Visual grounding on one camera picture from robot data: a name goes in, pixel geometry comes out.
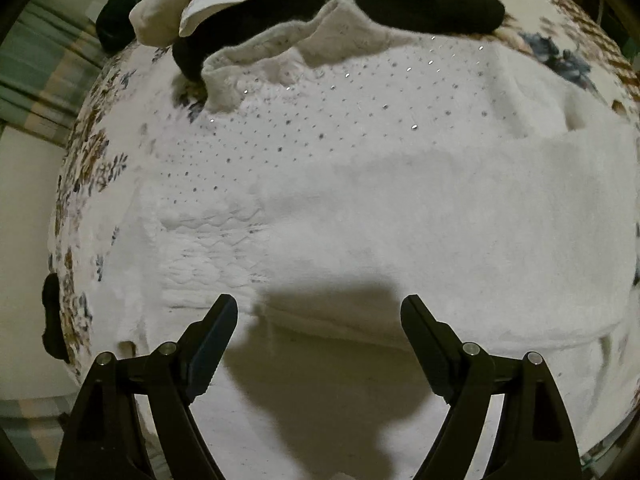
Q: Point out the small black cloth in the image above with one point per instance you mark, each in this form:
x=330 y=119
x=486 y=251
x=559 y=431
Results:
x=52 y=338

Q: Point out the folded black garment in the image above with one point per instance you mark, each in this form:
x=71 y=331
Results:
x=237 y=24

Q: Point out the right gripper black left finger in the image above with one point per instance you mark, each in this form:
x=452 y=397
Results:
x=104 y=440

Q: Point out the green striped curtain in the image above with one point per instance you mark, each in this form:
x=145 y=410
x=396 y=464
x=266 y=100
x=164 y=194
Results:
x=50 y=59

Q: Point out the white beaded sweater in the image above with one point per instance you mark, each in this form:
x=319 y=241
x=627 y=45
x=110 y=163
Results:
x=350 y=185

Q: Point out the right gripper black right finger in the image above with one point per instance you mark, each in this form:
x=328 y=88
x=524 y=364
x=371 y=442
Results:
x=534 y=440

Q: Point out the floral bed blanket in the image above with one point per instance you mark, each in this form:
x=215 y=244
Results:
x=85 y=159

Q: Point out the brown checkered bed mat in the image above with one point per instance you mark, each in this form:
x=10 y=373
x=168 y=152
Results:
x=612 y=55

